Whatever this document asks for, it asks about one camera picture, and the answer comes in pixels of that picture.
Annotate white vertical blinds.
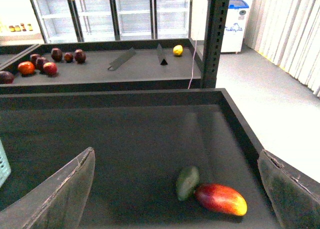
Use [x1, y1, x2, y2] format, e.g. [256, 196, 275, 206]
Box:
[244, 0, 320, 97]

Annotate black display tray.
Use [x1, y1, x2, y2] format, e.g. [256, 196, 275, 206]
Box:
[0, 39, 203, 95]
[0, 89, 280, 229]

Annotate yellow lemon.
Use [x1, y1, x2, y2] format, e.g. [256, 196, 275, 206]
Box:
[172, 44, 184, 57]

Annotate glass door refrigerator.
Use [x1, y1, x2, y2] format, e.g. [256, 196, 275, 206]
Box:
[30, 0, 192, 44]

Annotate black perforated steel post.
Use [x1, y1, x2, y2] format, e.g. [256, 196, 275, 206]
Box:
[201, 0, 229, 89]

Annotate near black display tray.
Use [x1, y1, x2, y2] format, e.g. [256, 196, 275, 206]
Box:
[0, 89, 280, 229]

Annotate white blue chest freezer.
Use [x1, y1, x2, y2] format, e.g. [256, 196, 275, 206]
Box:
[221, 0, 250, 54]

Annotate flat grey divider strip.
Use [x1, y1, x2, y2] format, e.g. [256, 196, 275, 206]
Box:
[107, 47, 136, 71]

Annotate small dark red apple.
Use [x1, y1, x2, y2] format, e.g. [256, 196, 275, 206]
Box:
[64, 52, 74, 63]

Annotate dark red fruit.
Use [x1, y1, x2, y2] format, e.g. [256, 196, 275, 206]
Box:
[0, 71, 15, 84]

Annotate small bottles on shelf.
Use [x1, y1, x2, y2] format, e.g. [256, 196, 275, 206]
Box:
[8, 23, 33, 33]

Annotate dark plum fruit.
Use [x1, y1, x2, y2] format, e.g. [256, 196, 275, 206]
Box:
[35, 57, 49, 71]
[29, 53, 41, 66]

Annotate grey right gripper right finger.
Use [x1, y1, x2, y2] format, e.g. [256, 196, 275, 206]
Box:
[257, 150, 320, 229]

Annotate far black display tray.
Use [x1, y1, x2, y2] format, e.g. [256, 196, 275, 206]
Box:
[0, 39, 203, 95]

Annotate orange red tomato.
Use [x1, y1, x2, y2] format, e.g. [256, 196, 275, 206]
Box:
[17, 61, 36, 76]

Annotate pink cable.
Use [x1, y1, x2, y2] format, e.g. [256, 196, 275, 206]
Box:
[187, 38, 198, 89]

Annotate red yellow mango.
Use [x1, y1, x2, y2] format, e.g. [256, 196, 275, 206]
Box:
[194, 183, 248, 217]

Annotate green avocado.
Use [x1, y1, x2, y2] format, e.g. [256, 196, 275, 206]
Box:
[175, 166, 200, 201]

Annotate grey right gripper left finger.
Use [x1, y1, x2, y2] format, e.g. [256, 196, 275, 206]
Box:
[0, 147, 96, 229]

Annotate bright red apple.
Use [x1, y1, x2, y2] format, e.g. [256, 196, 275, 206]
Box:
[43, 62, 58, 76]

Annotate black triangular divider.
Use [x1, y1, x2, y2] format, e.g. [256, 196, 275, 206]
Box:
[156, 43, 168, 66]

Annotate light blue plastic basket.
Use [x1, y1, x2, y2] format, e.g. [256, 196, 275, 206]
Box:
[0, 141, 12, 187]

